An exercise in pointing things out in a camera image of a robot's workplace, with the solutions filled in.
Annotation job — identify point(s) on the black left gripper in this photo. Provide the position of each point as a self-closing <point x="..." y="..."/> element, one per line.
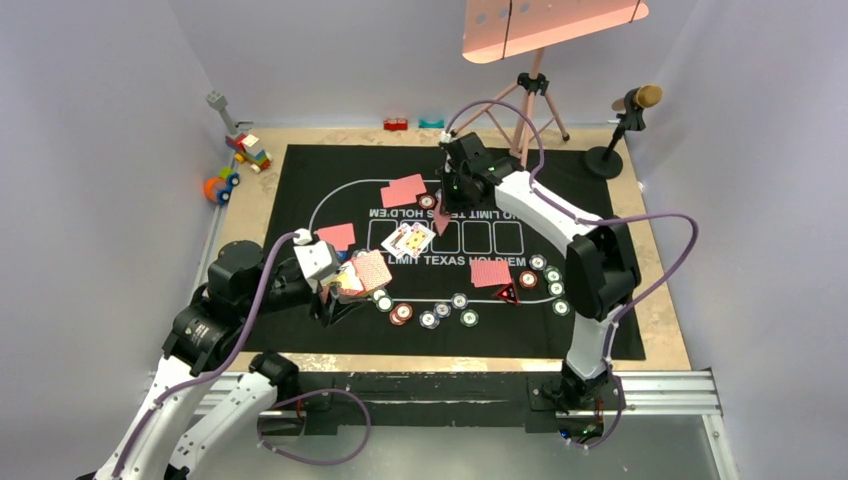
<point x="331" y="307"/>

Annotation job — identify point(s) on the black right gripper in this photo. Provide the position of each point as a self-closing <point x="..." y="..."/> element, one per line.
<point x="448" y="202"/>

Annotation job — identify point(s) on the red playing card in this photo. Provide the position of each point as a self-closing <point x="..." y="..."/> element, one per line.
<point x="409" y="186"/>
<point x="341" y="236"/>
<point x="441" y="218"/>
<point x="392" y="197"/>
<point x="486" y="272"/>

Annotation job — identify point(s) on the red playing card box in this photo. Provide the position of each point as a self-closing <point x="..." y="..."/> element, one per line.
<point x="359" y="277"/>

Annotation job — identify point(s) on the red poker chip stack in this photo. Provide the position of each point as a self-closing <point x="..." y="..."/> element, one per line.
<point x="401" y="314"/>

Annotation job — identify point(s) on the face-up playing card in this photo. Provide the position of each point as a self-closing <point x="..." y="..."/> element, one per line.
<point x="393" y="243"/>
<point x="416" y="239"/>

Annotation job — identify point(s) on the red triangular dealer button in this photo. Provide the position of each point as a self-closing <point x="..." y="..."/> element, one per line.
<point x="508" y="294"/>

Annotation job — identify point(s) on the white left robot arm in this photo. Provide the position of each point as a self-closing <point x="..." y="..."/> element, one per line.
<point x="165" y="439"/>

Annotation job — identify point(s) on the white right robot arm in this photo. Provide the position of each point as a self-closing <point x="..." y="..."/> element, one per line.
<point x="600" y="267"/>

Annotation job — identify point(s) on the teal toy block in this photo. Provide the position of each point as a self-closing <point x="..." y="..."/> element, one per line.
<point x="431" y="123"/>

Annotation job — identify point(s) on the red toy block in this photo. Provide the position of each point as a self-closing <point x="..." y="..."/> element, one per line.
<point x="395" y="124"/>

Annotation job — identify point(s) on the black poker felt mat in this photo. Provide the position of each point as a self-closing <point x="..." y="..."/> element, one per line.
<point x="324" y="185"/>

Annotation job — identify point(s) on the gold microphone on stand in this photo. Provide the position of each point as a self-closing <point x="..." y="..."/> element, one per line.
<point x="605" y="162"/>

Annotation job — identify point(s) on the pink music stand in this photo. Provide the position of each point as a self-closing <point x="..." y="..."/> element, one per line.
<point x="497" y="30"/>

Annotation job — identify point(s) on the colourful toy block train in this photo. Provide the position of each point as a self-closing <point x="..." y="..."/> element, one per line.
<point x="247" y="147"/>

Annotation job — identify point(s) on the orange toy wheel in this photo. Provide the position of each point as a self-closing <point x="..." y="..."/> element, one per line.
<point x="218" y="189"/>

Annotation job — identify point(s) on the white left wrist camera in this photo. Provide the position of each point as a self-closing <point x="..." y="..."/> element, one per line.
<point x="316" y="258"/>

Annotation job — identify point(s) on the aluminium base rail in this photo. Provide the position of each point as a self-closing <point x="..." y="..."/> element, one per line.
<point x="496" y="399"/>

